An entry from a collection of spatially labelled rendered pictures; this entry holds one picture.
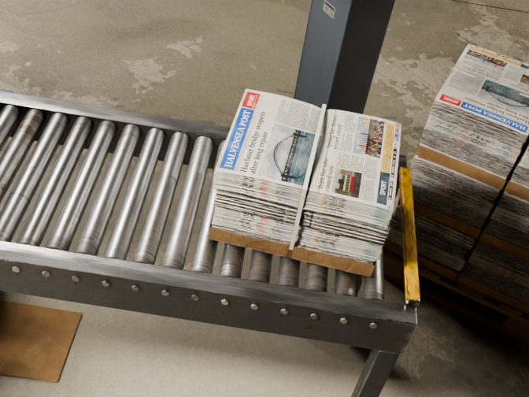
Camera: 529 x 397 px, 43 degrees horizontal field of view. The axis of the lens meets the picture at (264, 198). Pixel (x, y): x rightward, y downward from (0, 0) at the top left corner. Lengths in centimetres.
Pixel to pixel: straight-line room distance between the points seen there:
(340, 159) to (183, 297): 45
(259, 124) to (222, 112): 168
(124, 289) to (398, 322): 60
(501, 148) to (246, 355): 105
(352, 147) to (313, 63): 89
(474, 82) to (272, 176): 98
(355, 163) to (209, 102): 184
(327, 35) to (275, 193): 95
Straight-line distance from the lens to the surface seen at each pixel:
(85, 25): 371
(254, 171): 136
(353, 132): 151
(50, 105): 189
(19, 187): 167
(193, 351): 229
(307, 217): 141
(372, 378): 168
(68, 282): 152
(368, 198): 136
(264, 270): 149
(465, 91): 212
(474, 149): 211
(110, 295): 152
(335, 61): 221
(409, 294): 150
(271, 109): 152
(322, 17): 223
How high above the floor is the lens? 197
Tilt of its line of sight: 45 degrees down
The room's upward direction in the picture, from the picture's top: 10 degrees clockwise
